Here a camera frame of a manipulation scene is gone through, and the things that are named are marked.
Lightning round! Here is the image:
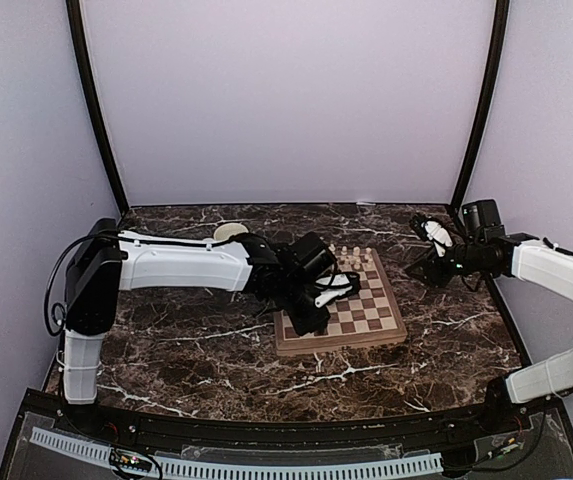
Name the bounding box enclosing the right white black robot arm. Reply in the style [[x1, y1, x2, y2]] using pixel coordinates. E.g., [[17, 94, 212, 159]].
[[406, 233, 573, 434]]

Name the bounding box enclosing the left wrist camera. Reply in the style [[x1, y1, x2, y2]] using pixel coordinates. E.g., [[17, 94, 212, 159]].
[[291, 232, 336, 278]]

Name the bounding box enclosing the white ribbed mug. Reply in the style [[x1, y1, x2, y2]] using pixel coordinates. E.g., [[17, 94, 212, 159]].
[[213, 222, 249, 242]]

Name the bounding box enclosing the white slotted cable duct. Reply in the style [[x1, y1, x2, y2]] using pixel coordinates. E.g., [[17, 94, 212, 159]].
[[29, 427, 443, 480]]

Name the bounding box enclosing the white pieces back row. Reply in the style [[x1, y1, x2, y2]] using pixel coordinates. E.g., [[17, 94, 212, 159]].
[[330, 244, 376, 272]]

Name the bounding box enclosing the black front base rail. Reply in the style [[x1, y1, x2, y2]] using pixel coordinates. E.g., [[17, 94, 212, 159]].
[[2, 390, 573, 479]]

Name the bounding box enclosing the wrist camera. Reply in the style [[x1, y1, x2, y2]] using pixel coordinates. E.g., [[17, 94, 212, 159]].
[[461, 199, 505, 244], [291, 232, 336, 278]]

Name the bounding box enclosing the wooden chess board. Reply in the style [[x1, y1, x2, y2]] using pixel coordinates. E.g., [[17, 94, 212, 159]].
[[274, 248, 407, 356]]

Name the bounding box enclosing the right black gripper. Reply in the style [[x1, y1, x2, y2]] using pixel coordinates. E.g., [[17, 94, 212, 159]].
[[406, 240, 485, 288]]

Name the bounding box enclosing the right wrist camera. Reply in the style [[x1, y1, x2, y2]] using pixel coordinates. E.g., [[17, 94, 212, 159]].
[[461, 199, 505, 244]]

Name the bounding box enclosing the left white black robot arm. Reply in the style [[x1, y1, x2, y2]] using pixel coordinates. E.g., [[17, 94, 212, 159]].
[[45, 219, 350, 436]]

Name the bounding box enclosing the right black frame post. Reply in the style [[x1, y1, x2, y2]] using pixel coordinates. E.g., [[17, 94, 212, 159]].
[[450, 0, 510, 212]]

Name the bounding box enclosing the left black frame post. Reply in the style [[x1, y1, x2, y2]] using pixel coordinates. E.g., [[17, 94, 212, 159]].
[[65, 0, 130, 216]]

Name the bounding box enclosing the black frame post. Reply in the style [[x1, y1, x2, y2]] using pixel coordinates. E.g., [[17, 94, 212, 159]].
[[65, 0, 130, 216], [450, 0, 510, 212]]

